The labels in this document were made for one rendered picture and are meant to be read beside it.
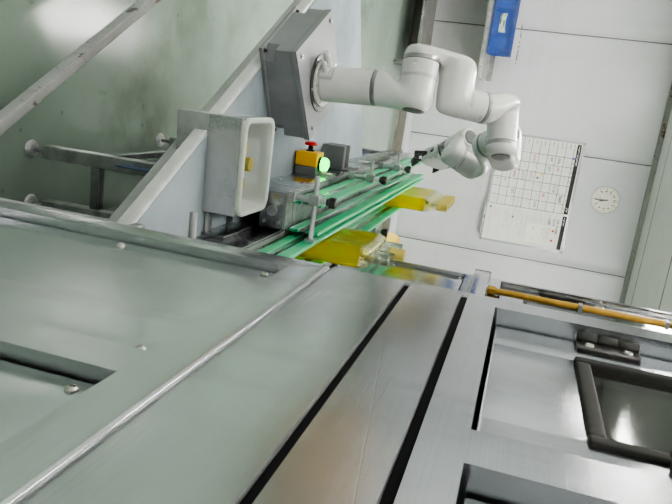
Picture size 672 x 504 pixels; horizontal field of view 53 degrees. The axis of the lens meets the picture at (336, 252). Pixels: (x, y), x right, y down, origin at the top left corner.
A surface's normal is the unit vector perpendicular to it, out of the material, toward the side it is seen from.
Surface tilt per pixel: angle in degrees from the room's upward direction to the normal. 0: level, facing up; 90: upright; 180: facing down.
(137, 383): 90
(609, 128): 90
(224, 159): 90
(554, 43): 90
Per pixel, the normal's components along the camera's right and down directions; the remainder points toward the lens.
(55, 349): 0.13, -0.96
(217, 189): -0.28, 0.19
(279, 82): -0.30, 0.66
